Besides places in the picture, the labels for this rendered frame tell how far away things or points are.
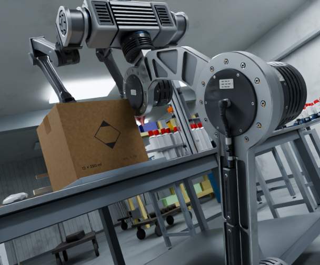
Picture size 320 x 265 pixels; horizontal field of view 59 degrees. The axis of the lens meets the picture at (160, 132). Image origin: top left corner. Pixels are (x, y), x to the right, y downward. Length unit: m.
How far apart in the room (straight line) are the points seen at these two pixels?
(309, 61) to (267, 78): 5.63
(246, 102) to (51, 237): 9.60
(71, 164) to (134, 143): 0.26
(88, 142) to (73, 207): 0.22
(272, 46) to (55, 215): 6.19
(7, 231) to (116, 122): 0.50
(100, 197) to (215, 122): 0.44
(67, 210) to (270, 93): 0.63
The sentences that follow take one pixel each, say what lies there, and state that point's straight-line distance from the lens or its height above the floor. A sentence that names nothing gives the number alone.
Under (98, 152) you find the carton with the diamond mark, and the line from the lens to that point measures 0.99.
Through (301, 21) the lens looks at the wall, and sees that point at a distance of 6.38.
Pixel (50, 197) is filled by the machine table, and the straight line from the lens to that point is 0.84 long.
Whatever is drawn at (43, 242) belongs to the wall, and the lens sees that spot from 10.04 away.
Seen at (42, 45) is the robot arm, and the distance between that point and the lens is 1.56.
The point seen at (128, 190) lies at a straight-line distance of 1.00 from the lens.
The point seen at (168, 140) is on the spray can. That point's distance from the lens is 1.74.
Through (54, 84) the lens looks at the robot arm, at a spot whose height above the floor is 1.41.
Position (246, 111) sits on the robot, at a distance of 0.67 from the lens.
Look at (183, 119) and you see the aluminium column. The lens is 1.70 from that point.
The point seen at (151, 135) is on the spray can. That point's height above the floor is 1.05.
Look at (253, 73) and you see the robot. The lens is 0.66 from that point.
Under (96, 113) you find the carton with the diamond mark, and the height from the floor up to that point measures 1.07.
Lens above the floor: 0.74
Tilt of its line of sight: 11 degrees up
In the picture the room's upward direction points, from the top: 20 degrees counter-clockwise
